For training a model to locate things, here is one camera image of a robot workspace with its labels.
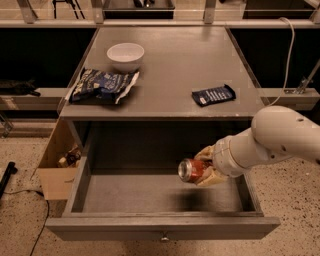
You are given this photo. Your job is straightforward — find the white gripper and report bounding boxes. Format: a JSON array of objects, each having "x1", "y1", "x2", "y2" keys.
[{"x1": 194, "y1": 136, "x2": 249, "y2": 187}]

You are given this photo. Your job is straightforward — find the red coke can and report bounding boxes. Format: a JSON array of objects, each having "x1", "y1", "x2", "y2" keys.
[{"x1": 178, "y1": 158, "x2": 212, "y2": 183}]

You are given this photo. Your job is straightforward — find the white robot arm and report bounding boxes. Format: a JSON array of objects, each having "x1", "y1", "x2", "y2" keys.
[{"x1": 195, "y1": 106, "x2": 320, "y2": 187}]

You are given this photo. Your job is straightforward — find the open grey top drawer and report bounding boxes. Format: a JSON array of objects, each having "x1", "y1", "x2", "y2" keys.
[{"x1": 46, "y1": 130, "x2": 280, "y2": 241}]

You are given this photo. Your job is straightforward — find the dark blue snack bar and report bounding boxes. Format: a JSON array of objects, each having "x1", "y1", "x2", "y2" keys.
[{"x1": 192, "y1": 84, "x2": 236, "y2": 107}]

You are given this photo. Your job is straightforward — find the grey wooden cabinet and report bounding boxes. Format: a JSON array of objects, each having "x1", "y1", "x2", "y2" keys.
[{"x1": 61, "y1": 26, "x2": 264, "y2": 161}]

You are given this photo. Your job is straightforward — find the white ceramic bowl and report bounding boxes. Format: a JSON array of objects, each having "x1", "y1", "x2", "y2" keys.
[{"x1": 107, "y1": 43, "x2": 145, "y2": 73}]

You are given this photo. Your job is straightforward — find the items in cardboard box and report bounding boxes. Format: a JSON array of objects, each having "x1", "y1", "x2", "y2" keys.
[{"x1": 57, "y1": 147, "x2": 81, "y2": 168}]

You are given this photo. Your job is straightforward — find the blue white chip bag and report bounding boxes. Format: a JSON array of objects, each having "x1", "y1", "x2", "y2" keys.
[{"x1": 68, "y1": 69, "x2": 140, "y2": 104}]

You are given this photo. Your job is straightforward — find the cardboard box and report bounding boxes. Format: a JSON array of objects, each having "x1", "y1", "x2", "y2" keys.
[{"x1": 37, "y1": 120, "x2": 80, "y2": 200}]

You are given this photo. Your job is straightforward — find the black bar on floor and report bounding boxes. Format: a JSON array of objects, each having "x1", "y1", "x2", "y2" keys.
[{"x1": 0, "y1": 162, "x2": 18, "y2": 199}]

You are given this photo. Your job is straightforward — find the black object on ledge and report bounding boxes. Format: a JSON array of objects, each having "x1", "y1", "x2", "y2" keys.
[{"x1": 0, "y1": 79, "x2": 41, "y2": 97}]

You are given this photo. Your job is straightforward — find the white cable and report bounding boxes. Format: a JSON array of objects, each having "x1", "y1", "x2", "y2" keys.
[{"x1": 264, "y1": 16, "x2": 297, "y2": 109}]

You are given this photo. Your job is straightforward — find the black floor cable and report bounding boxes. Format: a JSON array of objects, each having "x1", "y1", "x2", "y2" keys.
[{"x1": 3, "y1": 189, "x2": 51, "y2": 256}]

